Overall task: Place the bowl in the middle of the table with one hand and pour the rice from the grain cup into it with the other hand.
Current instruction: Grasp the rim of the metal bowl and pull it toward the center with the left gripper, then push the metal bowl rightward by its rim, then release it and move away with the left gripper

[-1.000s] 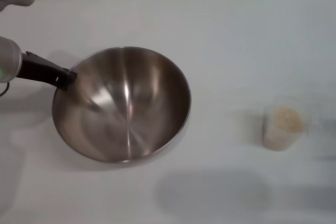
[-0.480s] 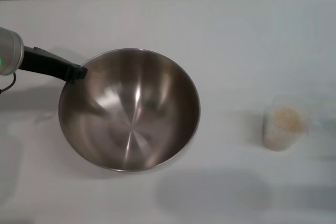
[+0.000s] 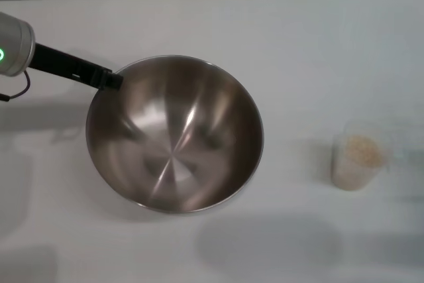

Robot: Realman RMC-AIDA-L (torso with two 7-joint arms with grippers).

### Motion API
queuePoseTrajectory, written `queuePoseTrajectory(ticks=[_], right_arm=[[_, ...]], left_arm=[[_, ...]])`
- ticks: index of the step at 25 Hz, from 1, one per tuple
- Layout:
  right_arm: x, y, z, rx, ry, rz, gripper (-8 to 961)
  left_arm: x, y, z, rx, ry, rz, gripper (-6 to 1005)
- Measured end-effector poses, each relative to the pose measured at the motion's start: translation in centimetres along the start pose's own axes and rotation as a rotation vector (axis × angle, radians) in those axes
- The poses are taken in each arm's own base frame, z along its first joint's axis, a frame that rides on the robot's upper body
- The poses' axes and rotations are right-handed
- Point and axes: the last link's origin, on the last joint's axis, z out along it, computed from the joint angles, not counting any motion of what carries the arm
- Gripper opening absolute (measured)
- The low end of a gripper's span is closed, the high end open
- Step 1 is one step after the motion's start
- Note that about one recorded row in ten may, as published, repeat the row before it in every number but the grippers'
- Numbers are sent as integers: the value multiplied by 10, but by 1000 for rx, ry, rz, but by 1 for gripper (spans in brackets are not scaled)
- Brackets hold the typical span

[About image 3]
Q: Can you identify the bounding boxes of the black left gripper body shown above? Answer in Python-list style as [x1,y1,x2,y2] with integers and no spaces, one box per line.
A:
[28,42,112,89]

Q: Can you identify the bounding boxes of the stainless steel mixing bowl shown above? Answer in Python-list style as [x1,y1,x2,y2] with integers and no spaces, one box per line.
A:
[85,54,265,213]

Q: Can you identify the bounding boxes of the translucent plastic measuring cup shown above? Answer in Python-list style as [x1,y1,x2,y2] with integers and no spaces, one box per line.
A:
[331,119,398,192]

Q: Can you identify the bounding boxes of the white rice grains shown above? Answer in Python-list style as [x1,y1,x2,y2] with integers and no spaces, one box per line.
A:
[334,134,385,191]

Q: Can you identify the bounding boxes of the thin dark left arm cable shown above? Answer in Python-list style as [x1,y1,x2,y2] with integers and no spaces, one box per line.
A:
[0,72,31,102]

